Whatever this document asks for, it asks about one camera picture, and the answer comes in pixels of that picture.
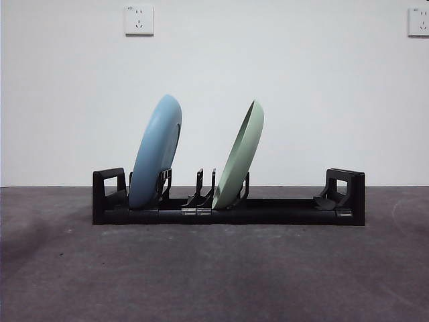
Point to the green round plate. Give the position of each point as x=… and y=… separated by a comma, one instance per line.
x=241, y=161

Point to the white wall socket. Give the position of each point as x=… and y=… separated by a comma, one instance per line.
x=419, y=21
x=139, y=20

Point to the black plastic plate rack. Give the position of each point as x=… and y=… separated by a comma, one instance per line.
x=268, y=214

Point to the blue round plate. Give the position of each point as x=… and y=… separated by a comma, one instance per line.
x=154, y=151

